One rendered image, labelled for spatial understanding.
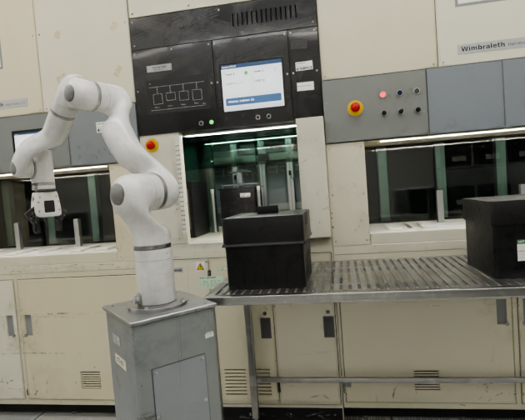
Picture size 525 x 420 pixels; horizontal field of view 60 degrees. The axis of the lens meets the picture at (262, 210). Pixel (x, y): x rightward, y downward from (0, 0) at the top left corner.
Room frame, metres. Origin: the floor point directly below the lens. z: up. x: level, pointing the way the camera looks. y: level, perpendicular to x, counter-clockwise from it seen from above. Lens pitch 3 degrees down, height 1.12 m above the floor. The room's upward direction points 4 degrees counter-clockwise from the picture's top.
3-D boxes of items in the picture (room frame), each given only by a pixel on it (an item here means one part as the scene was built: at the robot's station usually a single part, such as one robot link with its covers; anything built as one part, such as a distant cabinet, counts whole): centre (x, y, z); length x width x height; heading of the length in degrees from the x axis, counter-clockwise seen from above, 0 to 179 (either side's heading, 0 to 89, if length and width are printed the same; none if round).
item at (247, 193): (2.73, 0.12, 1.06); 0.24 x 0.20 x 0.32; 80
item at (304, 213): (1.68, -0.02, 0.98); 0.29 x 0.29 x 0.13; 79
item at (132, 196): (1.42, 0.38, 1.07); 0.19 x 0.12 x 0.24; 145
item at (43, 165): (1.79, 0.86, 1.26); 0.09 x 0.08 x 0.13; 145
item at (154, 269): (1.45, 0.36, 0.85); 0.19 x 0.19 x 0.18
